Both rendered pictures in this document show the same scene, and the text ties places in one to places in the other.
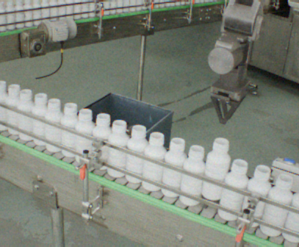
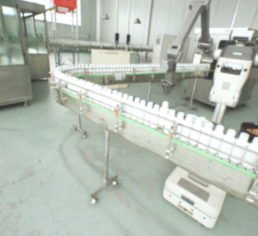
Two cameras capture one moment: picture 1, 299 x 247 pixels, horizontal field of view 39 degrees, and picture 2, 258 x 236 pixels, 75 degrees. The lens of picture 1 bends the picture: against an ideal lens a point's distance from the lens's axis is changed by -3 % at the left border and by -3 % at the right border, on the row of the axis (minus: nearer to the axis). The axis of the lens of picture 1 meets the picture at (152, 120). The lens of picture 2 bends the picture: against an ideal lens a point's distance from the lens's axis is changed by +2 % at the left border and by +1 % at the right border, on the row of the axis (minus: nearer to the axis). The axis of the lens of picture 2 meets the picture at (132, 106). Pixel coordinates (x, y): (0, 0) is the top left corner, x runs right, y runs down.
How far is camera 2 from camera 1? 0.25 m
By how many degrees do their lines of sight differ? 11
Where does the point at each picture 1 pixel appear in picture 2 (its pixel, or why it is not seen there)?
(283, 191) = (188, 121)
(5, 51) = (98, 82)
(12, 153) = (93, 109)
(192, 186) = (154, 119)
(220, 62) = (163, 68)
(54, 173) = (107, 115)
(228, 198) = (167, 124)
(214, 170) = (162, 113)
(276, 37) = (206, 87)
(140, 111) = not seen: hidden behind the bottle
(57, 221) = (107, 136)
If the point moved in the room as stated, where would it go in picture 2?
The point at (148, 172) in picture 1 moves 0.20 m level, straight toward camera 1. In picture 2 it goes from (139, 114) to (133, 126)
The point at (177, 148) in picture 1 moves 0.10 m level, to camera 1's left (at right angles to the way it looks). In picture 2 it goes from (149, 105) to (135, 103)
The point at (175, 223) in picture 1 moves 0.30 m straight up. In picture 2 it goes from (147, 134) to (153, 95)
